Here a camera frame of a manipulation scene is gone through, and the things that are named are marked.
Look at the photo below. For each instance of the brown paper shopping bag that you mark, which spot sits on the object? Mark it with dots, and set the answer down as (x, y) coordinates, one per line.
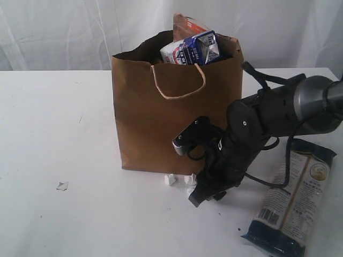
(154, 102)

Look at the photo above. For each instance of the blue white milk carton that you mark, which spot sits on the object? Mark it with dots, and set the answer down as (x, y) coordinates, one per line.
(201, 49)

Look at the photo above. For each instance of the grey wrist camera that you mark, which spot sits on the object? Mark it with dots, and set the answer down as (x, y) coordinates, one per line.
(190, 136)

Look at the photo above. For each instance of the white candy lower middle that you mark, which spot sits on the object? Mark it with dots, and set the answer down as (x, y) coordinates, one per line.
(190, 190)

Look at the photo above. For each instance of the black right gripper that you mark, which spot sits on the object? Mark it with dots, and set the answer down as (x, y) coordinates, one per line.
(226, 162)

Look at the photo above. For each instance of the white curtain backdrop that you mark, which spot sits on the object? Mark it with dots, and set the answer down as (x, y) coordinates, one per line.
(83, 35)

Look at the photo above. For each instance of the white candy upper middle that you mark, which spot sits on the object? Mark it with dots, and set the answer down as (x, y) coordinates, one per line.
(190, 180)

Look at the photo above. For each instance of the white candy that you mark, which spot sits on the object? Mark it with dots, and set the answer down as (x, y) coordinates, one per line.
(170, 179)
(190, 180)
(190, 190)

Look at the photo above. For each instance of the brown kraft stand-up pouch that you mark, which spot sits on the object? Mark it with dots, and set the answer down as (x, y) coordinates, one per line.
(184, 27)

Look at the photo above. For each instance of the white candy leftmost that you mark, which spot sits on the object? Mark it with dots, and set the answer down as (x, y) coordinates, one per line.
(170, 179)

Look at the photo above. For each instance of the dark blue noodle package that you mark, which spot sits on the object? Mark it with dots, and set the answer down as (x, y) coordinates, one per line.
(285, 217)

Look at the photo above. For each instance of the small torn paper scrap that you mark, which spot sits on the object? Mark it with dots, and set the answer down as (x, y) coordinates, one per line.
(63, 186)

